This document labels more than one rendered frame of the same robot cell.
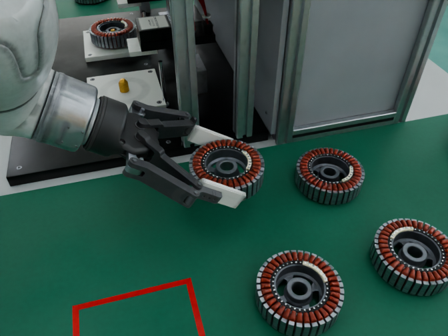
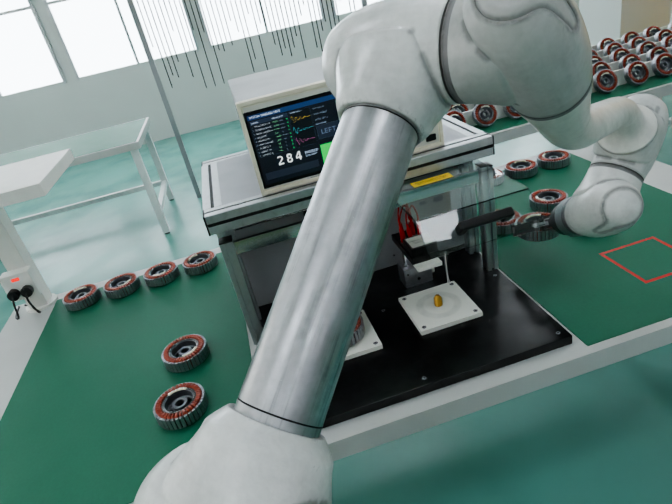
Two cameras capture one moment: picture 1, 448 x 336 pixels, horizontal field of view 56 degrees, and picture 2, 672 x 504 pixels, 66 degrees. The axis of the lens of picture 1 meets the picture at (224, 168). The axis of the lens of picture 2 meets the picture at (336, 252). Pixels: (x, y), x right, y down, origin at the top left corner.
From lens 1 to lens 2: 1.50 m
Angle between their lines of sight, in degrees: 66
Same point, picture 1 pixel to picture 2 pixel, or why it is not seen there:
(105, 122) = not seen: hidden behind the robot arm
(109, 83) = (429, 315)
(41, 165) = (548, 322)
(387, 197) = not seen: hidden behind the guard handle
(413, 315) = not seen: hidden behind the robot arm
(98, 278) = (621, 280)
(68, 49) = (353, 371)
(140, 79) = (417, 301)
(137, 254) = (595, 272)
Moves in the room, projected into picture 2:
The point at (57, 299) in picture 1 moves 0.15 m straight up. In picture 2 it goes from (646, 289) to (652, 231)
